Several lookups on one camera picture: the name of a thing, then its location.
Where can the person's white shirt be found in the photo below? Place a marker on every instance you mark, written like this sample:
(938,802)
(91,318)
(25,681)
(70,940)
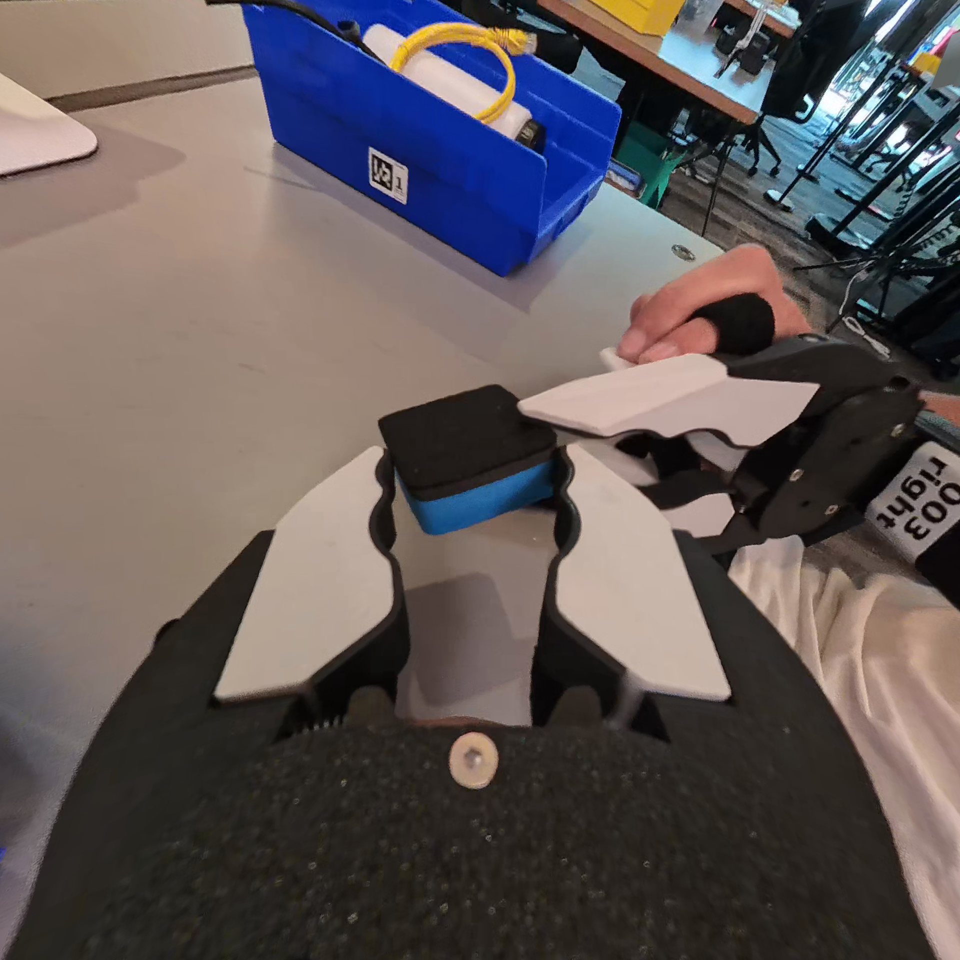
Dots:
(862,675)

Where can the yellow bin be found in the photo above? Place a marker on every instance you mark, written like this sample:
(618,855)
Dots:
(637,13)

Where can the blue white packet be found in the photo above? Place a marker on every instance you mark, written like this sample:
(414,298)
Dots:
(622,180)

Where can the person's right hand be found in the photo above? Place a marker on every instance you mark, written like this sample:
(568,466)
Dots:
(712,281)

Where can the blue bin with tag sticker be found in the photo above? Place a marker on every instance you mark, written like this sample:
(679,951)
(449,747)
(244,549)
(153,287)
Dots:
(450,195)

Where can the green bin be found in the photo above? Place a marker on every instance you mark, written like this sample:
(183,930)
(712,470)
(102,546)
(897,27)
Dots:
(660,165)

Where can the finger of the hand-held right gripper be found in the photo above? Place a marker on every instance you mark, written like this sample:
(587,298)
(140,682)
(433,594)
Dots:
(660,394)
(701,517)

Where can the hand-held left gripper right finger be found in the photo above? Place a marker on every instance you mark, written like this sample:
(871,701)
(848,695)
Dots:
(637,600)

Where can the blue whiteboard eraser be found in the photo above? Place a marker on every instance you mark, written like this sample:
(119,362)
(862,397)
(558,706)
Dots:
(457,442)

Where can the wooden table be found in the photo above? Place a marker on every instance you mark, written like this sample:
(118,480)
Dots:
(697,67)

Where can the white bottle black cap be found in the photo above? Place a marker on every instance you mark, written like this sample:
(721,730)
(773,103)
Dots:
(442,82)

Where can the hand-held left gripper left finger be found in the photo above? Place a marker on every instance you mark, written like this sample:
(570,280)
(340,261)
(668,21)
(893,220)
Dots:
(307,592)

